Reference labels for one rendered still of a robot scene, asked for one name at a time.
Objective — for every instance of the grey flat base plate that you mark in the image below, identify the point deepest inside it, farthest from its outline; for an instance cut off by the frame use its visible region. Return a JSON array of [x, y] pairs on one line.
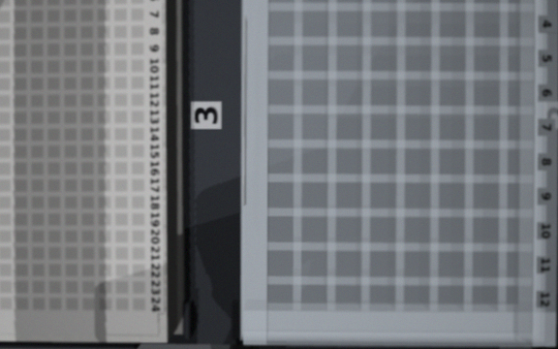
[[228, 346]]

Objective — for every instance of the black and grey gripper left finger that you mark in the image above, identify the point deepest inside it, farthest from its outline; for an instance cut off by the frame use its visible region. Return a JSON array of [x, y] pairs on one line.
[[241, 346]]

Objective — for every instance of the grey well plate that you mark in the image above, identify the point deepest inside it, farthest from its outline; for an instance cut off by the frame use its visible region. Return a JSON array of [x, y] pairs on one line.
[[308, 181]]

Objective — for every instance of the dark grey plate carrier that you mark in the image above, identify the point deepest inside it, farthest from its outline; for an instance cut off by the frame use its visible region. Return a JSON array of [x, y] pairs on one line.
[[212, 178]]

